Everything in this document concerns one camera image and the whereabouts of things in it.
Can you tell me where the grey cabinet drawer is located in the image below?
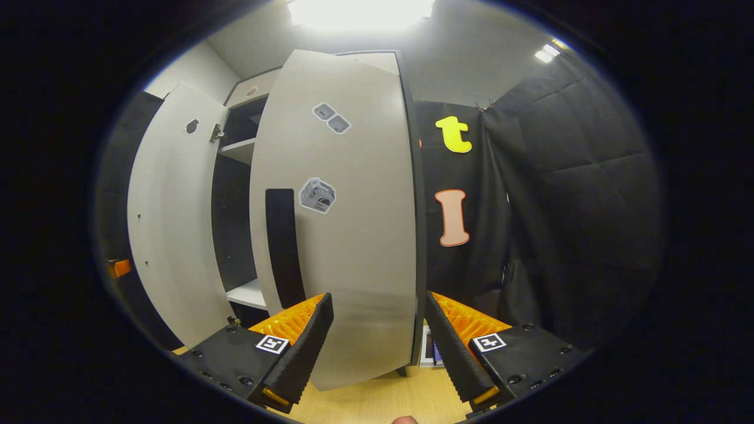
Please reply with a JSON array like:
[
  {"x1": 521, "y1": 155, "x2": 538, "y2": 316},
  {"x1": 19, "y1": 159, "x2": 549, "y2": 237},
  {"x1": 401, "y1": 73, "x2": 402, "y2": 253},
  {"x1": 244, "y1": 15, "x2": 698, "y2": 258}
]
[{"x1": 227, "y1": 68, "x2": 282, "y2": 108}]

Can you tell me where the grey cabinet shelf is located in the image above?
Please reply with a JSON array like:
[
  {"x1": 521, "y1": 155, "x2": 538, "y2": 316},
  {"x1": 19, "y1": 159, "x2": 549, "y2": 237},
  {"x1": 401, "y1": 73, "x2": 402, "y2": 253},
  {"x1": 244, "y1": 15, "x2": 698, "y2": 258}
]
[
  {"x1": 218, "y1": 137, "x2": 258, "y2": 165},
  {"x1": 227, "y1": 279, "x2": 269, "y2": 311}
]

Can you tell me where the grey shoe cabinet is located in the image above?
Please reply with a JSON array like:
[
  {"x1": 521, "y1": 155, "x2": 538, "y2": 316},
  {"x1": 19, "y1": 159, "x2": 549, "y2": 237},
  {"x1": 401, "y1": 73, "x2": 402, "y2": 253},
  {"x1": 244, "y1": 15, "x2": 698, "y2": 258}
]
[{"x1": 209, "y1": 49, "x2": 428, "y2": 377}]

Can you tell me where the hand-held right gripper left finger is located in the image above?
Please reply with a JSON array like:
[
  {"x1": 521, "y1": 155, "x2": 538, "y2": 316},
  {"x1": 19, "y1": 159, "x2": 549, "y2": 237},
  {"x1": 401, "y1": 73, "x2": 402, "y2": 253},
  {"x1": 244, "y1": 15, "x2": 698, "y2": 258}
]
[{"x1": 177, "y1": 293, "x2": 335, "y2": 413}]

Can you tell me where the grey shoe cabinet door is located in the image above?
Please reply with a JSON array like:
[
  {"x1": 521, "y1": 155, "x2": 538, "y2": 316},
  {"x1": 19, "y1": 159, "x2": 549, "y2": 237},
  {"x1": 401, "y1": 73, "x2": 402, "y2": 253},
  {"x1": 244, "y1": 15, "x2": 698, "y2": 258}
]
[
  {"x1": 127, "y1": 82, "x2": 260, "y2": 349},
  {"x1": 249, "y1": 49, "x2": 426, "y2": 392}
]

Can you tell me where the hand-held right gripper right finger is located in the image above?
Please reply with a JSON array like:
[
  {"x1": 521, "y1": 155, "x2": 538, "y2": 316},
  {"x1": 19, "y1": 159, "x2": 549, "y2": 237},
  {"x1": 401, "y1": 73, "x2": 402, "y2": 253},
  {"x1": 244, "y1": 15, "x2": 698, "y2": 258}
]
[{"x1": 424, "y1": 291, "x2": 590, "y2": 413}]

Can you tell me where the black door handle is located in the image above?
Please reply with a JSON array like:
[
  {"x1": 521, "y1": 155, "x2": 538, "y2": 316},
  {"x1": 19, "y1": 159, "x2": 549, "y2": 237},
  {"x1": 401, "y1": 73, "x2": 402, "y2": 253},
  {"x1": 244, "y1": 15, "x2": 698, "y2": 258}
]
[{"x1": 265, "y1": 188, "x2": 307, "y2": 310}]

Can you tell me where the large ceiling light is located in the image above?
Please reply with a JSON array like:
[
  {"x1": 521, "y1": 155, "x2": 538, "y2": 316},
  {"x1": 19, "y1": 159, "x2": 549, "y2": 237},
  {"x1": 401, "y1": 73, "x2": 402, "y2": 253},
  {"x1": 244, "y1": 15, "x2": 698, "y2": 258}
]
[{"x1": 287, "y1": 0, "x2": 435, "y2": 31}]

